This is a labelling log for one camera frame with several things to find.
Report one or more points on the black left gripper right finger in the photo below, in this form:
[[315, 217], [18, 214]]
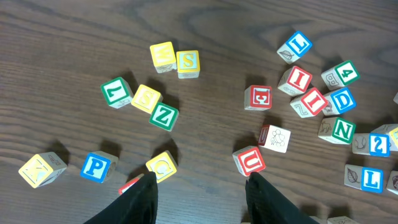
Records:
[[266, 205]]

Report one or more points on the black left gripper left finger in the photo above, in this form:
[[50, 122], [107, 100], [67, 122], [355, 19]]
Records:
[[137, 205]]

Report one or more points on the red A block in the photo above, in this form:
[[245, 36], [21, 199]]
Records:
[[128, 184]]

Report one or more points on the yellow C block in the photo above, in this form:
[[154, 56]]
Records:
[[163, 166]]

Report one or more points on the red U block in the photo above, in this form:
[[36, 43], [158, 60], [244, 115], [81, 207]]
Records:
[[248, 160]]

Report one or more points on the blue P block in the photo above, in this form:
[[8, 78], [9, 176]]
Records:
[[99, 166]]

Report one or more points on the blue H block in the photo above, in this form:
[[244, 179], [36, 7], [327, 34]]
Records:
[[274, 138]]

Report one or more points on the green Z block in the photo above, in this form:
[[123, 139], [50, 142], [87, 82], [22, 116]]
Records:
[[164, 116]]

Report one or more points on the yellow K block left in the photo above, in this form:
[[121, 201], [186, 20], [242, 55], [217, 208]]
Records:
[[42, 169]]

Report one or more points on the green N block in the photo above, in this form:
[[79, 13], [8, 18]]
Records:
[[337, 130]]

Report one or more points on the yellow S block lower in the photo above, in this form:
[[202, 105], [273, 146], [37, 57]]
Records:
[[146, 98]]

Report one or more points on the yellow s block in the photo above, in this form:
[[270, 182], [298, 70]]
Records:
[[188, 64], [146, 98]]

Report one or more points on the blue L block lower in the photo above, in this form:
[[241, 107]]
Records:
[[364, 178]]

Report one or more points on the blue l block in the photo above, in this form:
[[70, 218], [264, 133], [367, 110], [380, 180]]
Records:
[[294, 48], [364, 178]]

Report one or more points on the red E block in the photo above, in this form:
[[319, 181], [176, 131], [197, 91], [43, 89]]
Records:
[[258, 98]]

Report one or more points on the red I block lower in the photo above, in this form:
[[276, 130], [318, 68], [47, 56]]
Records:
[[309, 104]]

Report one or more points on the red i block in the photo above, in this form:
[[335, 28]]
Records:
[[295, 81], [309, 104]]

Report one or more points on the green 7 block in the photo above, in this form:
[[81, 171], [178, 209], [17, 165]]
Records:
[[117, 92]]

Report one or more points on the blue 2 block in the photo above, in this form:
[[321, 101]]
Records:
[[371, 144]]

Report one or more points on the red I block upper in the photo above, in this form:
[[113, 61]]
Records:
[[295, 81]]

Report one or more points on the blue D block centre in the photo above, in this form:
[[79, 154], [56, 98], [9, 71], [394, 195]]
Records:
[[339, 102]]

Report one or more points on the yellow W block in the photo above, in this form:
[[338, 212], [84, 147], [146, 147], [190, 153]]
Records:
[[163, 56]]

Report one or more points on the yellow S block top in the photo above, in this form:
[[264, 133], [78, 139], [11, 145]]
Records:
[[188, 64]]

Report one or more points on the green 4 block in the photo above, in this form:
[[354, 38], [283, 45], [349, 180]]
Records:
[[340, 75]]

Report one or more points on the blue L block top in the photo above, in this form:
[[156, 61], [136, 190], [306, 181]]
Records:
[[294, 48]]

